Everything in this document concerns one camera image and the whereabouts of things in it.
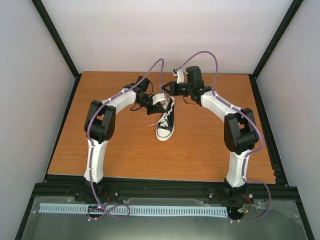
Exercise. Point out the clear acrylic cover plate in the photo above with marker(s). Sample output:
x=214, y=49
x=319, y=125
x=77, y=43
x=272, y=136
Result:
x=277, y=221

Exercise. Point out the black aluminium frame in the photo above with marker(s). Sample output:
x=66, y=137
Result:
x=64, y=186

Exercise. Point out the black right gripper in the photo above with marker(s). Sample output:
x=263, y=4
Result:
x=173, y=91

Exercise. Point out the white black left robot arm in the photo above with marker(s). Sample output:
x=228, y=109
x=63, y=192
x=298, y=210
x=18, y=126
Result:
x=100, y=123

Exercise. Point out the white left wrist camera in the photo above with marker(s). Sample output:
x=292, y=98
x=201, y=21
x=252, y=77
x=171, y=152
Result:
x=159, y=98

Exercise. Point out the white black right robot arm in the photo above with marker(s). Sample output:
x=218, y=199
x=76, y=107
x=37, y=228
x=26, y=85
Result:
x=240, y=132

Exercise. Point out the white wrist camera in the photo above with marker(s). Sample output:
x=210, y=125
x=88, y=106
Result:
x=179, y=75
x=159, y=98

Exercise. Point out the light blue slotted cable duct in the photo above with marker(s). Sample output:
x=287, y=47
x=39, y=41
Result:
x=135, y=210

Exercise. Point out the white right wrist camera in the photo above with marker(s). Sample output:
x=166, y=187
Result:
x=179, y=75

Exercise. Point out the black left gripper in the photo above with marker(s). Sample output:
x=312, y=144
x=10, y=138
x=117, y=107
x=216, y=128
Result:
x=156, y=109

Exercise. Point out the white shoelace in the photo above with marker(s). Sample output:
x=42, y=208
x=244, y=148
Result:
x=166, y=115

